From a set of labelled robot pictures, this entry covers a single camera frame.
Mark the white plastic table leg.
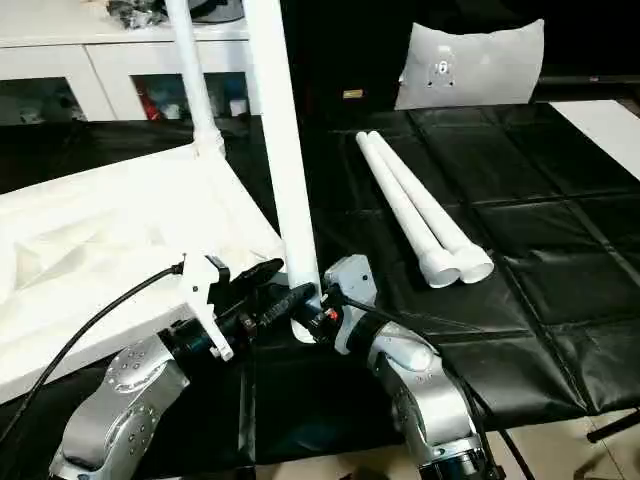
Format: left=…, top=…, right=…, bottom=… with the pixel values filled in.
left=241, top=0, right=321, bottom=346
left=164, top=0, right=224, bottom=159
left=355, top=130, right=464, bottom=289
left=367, top=129, right=495, bottom=284

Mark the white plastic table top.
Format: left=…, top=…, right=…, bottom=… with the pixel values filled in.
left=0, top=139, right=286, bottom=406

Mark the black work mat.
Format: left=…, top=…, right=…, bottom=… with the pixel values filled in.
left=0, top=102, right=640, bottom=466

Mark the grey bag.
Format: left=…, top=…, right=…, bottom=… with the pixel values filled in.
left=187, top=0, right=246, bottom=24

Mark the white cabinet with glass doors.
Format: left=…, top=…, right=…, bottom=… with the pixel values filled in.
left=0, top=0, right=266, bottom=124

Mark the black pole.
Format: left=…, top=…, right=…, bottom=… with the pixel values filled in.
left=585, top=404, right=640, bottom=444

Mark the white flat board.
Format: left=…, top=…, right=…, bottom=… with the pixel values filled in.
left=548, top=99, right=640, bottom=181

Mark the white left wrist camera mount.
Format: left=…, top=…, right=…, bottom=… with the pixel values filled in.
left=177, top=252, right=236, bottom=362

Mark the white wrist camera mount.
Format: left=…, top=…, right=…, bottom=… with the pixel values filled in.
left=323, top=254, right=377, bottom=356
left=177, top=252, right=236, bottom=362

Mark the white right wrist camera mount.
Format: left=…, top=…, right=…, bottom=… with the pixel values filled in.
left=323, top=254, right=377, bottom=356

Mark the black cable clutter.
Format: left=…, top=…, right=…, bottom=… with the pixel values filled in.
left=107, top=0, right=169, bottom=31

